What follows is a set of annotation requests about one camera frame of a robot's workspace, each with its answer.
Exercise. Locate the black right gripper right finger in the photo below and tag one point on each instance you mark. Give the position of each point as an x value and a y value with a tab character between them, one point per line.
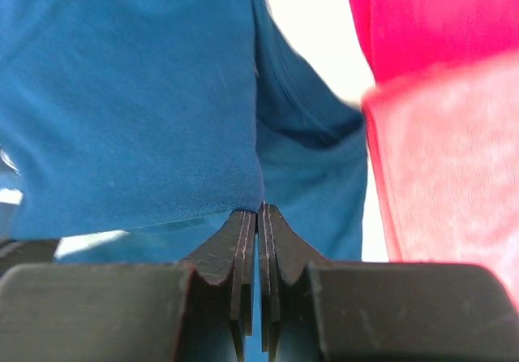
315	309

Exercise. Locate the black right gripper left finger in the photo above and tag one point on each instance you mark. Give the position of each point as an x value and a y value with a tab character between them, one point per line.
197	309

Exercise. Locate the blue t-shirt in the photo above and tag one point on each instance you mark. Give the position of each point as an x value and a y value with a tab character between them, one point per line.
146	123

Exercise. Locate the pink towel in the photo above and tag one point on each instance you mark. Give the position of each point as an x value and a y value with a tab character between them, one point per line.
444	153

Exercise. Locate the folded red t-shirt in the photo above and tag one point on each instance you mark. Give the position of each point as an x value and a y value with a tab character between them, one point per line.
402	36

